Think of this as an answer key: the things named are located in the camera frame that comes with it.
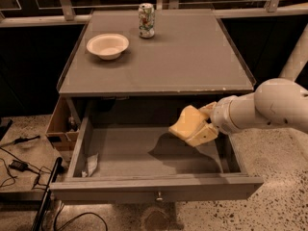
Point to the brown cardboard box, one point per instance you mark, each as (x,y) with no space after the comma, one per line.
(59,134)

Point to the black tool on floor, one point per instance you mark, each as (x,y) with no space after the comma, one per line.
(19,140)

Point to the crumpled white paper scrap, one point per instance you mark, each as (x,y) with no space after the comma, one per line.
(91,165)

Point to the metal railing frame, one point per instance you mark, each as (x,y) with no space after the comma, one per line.
(67,7)

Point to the metal drawer knob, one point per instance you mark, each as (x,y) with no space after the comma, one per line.
(159,198)

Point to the white bowl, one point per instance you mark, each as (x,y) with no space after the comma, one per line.
(108,46)

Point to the printed drink can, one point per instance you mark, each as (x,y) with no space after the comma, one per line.
(146,20)

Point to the yellow sponge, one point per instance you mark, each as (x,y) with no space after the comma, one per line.
(188,121)

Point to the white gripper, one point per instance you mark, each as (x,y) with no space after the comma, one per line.
(220,115)

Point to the black pole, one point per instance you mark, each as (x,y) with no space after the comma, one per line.
(46,195)

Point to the grey cabinet with counter top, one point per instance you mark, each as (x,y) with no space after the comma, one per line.
(189,54)

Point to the black power adapter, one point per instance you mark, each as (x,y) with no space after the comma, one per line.
(18,165)

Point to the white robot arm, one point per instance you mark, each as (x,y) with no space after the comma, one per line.
(276,103)

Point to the grey open top drawer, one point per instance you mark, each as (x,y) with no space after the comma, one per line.
(138,160)

